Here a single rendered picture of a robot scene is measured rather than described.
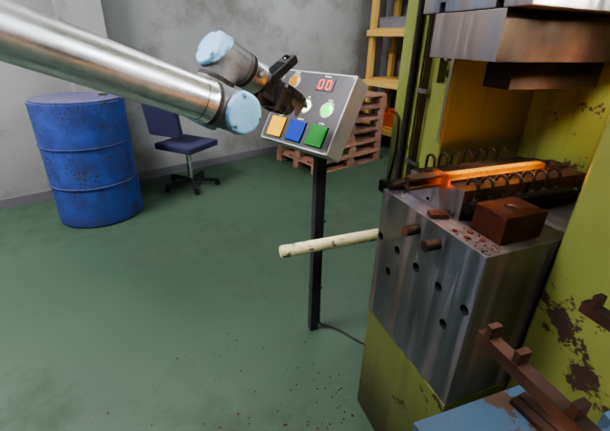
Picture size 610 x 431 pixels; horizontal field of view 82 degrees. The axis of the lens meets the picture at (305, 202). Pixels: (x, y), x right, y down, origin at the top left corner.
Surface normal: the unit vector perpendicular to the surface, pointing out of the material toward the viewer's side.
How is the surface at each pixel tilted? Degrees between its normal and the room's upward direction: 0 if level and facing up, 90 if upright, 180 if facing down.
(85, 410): 0
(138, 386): 0
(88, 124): 90
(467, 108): 90
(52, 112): 90
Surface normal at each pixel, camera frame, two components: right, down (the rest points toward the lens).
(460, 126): 0.36, 0.40
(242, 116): 0.70, 0.34
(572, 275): -0.93, 0.13
